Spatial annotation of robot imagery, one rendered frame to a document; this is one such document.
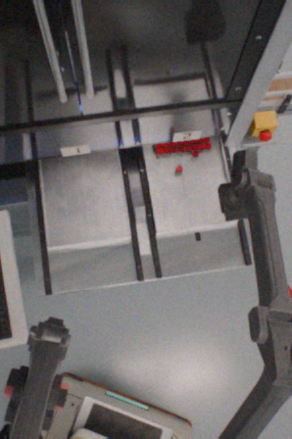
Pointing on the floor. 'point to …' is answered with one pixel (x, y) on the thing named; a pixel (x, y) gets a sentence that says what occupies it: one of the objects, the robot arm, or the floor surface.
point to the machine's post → (267, 67)
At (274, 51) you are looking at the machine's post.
